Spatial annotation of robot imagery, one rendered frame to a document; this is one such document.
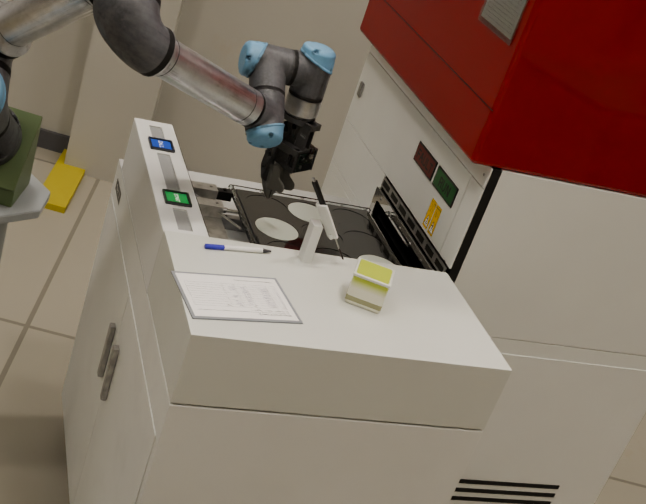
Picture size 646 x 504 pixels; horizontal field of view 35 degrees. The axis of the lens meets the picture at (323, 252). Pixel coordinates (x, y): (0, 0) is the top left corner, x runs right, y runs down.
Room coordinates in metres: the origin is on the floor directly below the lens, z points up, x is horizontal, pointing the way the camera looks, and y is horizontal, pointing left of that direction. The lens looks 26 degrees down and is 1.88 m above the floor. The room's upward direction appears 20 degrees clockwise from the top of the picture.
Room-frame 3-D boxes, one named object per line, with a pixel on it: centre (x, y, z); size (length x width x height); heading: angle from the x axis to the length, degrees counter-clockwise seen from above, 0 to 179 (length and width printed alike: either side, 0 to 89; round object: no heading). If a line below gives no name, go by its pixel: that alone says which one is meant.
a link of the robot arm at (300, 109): (2.10, 0.14, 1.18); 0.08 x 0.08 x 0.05
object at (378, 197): (2.22, -0.17, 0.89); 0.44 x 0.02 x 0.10; 24
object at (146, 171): (2.03, 0.37, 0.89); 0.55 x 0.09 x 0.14; 24
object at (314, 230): (1.85, 0.02, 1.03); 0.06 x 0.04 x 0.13; 114
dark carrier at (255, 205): (2.12, 0.02, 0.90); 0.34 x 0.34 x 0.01; 25
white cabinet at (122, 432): (2.01, 0.08, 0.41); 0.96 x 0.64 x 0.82; 24
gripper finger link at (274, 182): (2.08, 0.15, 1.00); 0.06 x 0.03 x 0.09; 59
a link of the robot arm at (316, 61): (2.10, 0.15, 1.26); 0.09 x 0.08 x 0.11; 113
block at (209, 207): (2.07, 0.28, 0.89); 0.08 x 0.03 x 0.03; 114
